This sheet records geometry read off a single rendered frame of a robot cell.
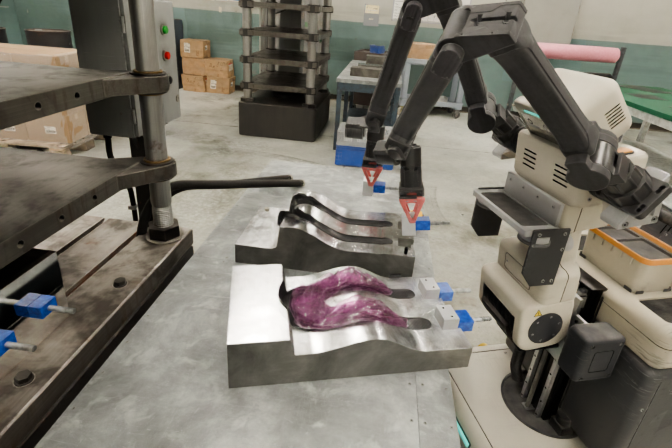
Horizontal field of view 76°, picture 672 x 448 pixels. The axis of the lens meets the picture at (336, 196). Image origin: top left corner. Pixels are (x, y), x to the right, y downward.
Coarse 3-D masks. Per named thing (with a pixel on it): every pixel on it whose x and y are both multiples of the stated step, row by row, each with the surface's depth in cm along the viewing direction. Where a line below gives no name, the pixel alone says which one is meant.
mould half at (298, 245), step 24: (312, 192) 138; (264, 216) 137; (360, 216) 136; (384, 216) 136; (240, 240) 122; (264, 240) 123; (288, 240) 118; (312, 240) 117; (336, 240) 120; (264, 264) 122; (288, 264) 121; (312, 264) 120; (336, 264) 119; (360, 264) 118; (384, 264) 117; (408, 264) 116
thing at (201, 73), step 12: (180, 48) 707; (192, 48) 705; (204, 48) 706; (192, 60) 714; (204, 60) 711; (216, 60) 709; (228, 60) 717; (192, 72) 722; (204, 72) 719; (216, 72) 717; (228, 72) 718; (192, 84) 729; (204, 84) 727; (216, 84) 725; (228, 84) 721
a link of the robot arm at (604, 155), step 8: (600, 144) 83; (608, 144) 83; (600, 152) 82; (608, 152) 83; (616, 152) 84; (592, 160) 82; (600, 160) 82; (608, 160) 82; (616, 160) 86; (624, 160) 84; (608, 168) 82; (616, 168) 83; (624, 168) 83; (616, 176) 82; (624, 176) 83
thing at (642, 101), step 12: (624, 96) 411; (636, 96) 415; (648, 96) 421; (660, 96) 429; (636, 108) 374; (648, 108) 359; (660, 108) 361; (648, 120) 360; (660, 120) 346; (636, 144) 505; (648, 156) 460; (660, 156) 464; (660, 168) 423
